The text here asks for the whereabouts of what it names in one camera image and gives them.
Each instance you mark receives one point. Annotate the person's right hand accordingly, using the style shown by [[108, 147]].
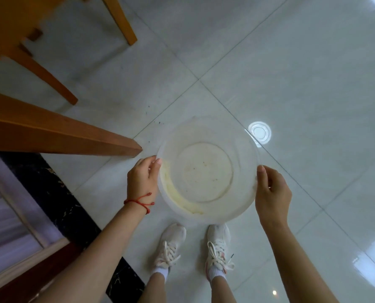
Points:
[[274, 201]]

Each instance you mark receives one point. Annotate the person's left hand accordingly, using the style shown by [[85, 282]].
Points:
[[141, 182]]

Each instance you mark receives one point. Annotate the person's right thumb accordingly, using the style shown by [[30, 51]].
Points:
[[261, 178]]

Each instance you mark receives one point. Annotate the person's left thumb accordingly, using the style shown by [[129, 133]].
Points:
[[155, 169]]

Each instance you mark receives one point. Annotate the translucent white plastic basin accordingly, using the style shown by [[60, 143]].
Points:
[[203, 173]]

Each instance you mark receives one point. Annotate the person's right forearm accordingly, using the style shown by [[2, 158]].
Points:
[[291, 265]]

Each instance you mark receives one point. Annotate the person's left forearm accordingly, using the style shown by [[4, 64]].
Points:
[[102, 258]]

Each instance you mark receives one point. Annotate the person's left white sneaker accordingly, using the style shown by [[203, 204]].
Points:
[[170, 246]]

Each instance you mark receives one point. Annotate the person's white sneaker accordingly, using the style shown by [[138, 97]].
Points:
[[170, 246], [218, 249]]

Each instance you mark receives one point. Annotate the person's right white sneaker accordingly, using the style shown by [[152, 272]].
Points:
[[218, 249]]

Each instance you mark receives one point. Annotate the black marble door sill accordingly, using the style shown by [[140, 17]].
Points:
[[64, 205]]

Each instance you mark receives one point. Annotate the person's left white sock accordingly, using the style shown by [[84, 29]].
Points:
[[160, 274]]

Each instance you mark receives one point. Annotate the person's white sock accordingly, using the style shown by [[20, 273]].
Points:
[[160, 274], [217, 275]]

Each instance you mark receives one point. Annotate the person's right white sock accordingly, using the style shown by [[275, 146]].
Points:
[[217, 275]]

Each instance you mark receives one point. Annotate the brown wooden table leg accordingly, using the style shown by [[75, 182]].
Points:
[[48, 129]]

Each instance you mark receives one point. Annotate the person's right leg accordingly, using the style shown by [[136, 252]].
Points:
[[223, 291]]

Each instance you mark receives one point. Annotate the person's leg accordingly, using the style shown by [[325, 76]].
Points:
[[152, 291], [223, 291]]

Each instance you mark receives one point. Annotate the person's left leg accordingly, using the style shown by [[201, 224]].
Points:
[[152, 291]]

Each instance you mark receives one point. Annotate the wooden framed glass door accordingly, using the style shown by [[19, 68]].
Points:
[[13, 217]]

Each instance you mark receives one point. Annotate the orange wooden chair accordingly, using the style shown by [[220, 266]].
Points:
[[10, 25]]

